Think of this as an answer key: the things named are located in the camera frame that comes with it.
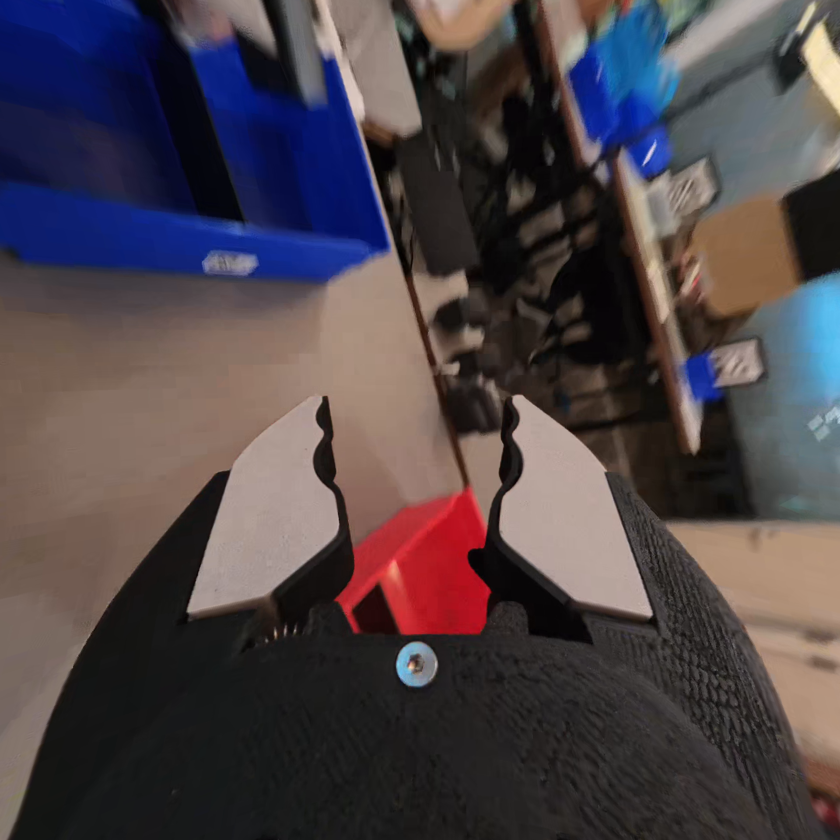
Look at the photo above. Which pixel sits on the black plastic bin divider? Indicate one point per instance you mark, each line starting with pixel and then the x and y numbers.
pixel 203 151

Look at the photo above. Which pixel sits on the white side table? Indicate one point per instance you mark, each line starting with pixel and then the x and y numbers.
pixel 387 85

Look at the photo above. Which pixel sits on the blue storage bin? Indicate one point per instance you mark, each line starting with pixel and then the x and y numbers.
pixel 131 229

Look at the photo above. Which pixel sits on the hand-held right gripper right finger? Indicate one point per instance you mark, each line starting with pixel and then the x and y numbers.
pixel 564 525

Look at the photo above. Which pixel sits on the red storage bin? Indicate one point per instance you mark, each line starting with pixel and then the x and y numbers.
pixel 420 564

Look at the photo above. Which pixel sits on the brown-edged work desk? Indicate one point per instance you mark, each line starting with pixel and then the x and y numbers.
pixel 656 289

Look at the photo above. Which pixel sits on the printed marker tag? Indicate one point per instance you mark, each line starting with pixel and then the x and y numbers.
pixel 689 187
pixel 738 361

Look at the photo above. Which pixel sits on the small blue bin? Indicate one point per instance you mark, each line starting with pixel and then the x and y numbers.
pixel 617 98
pixel 701 377

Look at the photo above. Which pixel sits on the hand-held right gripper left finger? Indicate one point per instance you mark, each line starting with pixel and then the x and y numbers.
pixel 275 525

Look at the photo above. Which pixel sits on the black usb charger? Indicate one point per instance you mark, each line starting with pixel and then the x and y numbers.
pixel 459 315
pixel 476 407

